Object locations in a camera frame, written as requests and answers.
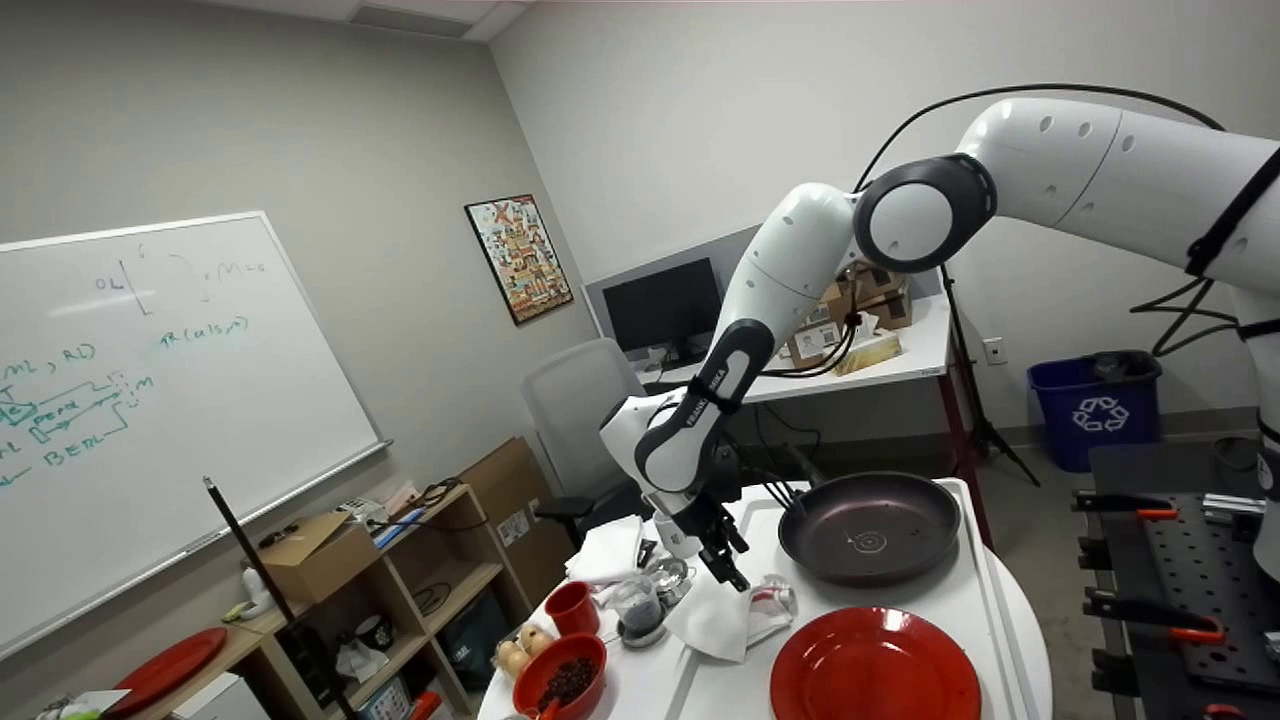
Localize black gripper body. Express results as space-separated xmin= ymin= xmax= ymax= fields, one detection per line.
xmin=680 ymin=482 xmax=751 ymax=552

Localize white towel with red stripes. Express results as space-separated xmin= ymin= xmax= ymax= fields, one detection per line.
xmin=668 ymin=573 xmax=806 ymax=670

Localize black frying pan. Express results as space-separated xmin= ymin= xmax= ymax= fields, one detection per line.
xmin=762 ymin=468 xmax=968 ymax=593

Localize small silver metal pot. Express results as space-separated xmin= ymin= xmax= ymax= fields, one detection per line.
xmin=604 ymin=556 xmax=695 ymax=651

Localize white square tray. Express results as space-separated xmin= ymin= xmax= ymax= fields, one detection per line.
xmin=659 ymin=478 xmax=1038 ymax=720

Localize black keyboard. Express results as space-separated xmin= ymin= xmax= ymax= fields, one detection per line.
xmin=635 ymin=357 xmax=703 ymax=401

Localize red mug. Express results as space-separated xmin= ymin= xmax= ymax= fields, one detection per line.
xmin=539 ymin=578 xmax=604 ymax=642

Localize red plate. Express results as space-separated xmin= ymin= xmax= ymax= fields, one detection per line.
xmin=768 ymin=604 xmax=988 ymax=720

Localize grey office chair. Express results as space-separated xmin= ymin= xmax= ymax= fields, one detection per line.
xmin=519 ymin=331 xmax=674 ymax=536

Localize red bowl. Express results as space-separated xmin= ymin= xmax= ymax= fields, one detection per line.
xmin=507 ymin=630 xmax=611 ymax=720

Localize black computer monitor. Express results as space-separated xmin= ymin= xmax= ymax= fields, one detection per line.
xmin=598 ymin=255 xmax=729 ymax=373

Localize beige eggs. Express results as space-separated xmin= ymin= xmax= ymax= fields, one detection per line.
xmin=492 ymin=619 xmax=559 ymax=681

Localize dark storage bin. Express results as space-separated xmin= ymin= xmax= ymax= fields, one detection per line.
xmin=441 ymin=593 xmax=517 ymax=695

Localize cardboard boxes stack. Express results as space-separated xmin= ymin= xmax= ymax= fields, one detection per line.
xmin=792 ymin=255 xmax=917 ymax=376

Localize black tripod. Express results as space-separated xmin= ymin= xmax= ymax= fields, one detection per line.
xmin=936 ymin=265 xmax=1046 ymax=536

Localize wooden shelf unit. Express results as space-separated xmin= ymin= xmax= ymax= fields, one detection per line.
xmin=215 ymin=482 xmax=536 ymax=720

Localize framed colourful poster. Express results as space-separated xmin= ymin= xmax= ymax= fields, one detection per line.
xmin=462 ymin=192 xmax=577 ymax=328

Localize stack of books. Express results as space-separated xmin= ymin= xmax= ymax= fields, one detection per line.
xmin=332 ymin=478 xmax=444 ymax=552

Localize blue recycling bin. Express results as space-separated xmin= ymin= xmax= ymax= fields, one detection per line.
xmin=1025 ymin=349 xmax=1165 ymax=478

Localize black orange clamp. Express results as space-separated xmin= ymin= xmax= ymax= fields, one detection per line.
xmin=1081 ymin=584 xmax=1231 ymax=651
xmin=1072 ymin=490 xmax=1185 ymax=527

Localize brown cardboard box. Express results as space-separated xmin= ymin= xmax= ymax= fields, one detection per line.
xmin=256 ymin=513 xmax=379 ymax=612

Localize black robot workbench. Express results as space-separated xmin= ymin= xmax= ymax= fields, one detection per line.
xmin=1072 ymin=438 xmax=1280 ymax=720

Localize thin black pole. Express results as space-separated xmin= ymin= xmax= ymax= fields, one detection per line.
xmin=202 ymin=474 xmax=323 ymax=720

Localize red round tray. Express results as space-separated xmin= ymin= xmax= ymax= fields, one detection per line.
xmin=113 ymin=624 xmax=232 ymax=720

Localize round white pedestal table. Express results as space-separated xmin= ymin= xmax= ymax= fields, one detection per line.
xmin=474 ymin=478 xmax=1055 ymax=720

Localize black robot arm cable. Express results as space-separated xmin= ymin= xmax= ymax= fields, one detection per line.
xmin=854 ymin=81 xmax=1280 ymax=365

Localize wall whiteboard with writing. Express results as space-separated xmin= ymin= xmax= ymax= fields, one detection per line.
xmin=0 ymin=210 xmax=392 ymax=665

